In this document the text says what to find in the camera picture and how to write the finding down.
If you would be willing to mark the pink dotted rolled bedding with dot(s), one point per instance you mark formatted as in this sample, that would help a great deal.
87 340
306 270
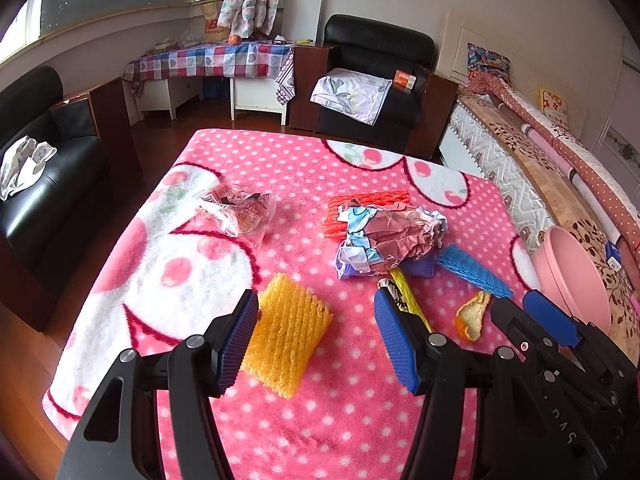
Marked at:
590 160

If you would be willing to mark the purple plastic wrapper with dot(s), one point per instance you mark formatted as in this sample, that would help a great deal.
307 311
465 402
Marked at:
422 266

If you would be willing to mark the yellow foam net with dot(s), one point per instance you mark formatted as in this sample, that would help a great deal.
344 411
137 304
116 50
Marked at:
285 330

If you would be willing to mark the black leather armchair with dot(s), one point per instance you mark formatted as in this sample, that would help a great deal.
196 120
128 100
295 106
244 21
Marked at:
50 210
375 35

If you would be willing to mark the red foam net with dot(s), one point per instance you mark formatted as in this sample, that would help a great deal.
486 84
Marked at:
340 210

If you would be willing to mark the brown paper bag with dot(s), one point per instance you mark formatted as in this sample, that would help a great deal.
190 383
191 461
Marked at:
212 27

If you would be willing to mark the white crumpled cloth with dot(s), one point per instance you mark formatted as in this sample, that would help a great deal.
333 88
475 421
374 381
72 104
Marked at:
20 165

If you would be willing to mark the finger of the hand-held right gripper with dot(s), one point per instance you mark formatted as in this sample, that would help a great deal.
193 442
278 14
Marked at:
520 332
552 319

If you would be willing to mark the clear plastic bag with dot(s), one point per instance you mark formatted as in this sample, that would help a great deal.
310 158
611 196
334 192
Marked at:
191 39

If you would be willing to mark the orange peel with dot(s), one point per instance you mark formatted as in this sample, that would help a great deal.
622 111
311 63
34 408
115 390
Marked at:
470 315

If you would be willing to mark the blue storage box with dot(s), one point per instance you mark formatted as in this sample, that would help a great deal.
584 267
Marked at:
212 89

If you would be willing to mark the colourful patterned pillow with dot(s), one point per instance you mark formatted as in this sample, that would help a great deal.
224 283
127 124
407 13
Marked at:
487 60

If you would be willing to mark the brown floral quilt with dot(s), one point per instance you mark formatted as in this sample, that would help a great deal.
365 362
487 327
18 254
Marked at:
540 160

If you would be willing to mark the yellow floral cushion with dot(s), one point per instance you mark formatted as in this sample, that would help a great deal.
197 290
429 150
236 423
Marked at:
554 105

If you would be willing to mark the crumpled foil snack bag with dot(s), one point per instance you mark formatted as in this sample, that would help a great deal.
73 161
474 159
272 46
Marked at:
395 235

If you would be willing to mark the blue foam net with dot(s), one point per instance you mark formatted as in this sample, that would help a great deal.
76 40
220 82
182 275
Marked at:
465 267

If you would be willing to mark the clear plastic wrapper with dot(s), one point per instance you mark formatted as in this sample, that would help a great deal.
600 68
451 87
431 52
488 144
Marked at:
240 210

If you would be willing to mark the table with plaid cloth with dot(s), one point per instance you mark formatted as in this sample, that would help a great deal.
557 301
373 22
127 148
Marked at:
210 57

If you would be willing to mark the orange fruit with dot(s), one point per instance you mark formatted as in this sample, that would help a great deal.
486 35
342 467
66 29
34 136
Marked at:
235 39

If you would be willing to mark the pink polka dot blanket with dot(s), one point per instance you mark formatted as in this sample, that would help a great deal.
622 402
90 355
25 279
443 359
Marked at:
310 185

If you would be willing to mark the white desk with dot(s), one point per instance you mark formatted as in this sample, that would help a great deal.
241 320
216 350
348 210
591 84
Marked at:
255 92

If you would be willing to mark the pink plastic basin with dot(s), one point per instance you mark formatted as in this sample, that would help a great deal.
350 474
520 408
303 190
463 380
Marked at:
570 270

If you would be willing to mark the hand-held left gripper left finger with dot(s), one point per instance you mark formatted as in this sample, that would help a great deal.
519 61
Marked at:
237 345

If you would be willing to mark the orange small box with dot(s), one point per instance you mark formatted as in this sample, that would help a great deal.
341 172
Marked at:
404 80

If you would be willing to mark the yellow snack wrapper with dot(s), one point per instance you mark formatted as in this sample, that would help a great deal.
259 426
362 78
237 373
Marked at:
407 295

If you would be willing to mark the pale floral cloth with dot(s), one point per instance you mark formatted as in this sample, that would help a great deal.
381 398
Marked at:
350 92

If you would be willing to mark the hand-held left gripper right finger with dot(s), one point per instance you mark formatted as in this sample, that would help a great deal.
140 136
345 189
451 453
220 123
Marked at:
395 340

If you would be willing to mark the blue white small packet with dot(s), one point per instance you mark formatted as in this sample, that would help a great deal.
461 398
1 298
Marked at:
612 254

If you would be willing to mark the white quilted mattress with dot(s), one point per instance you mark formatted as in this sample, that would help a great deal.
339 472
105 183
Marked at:
490 160

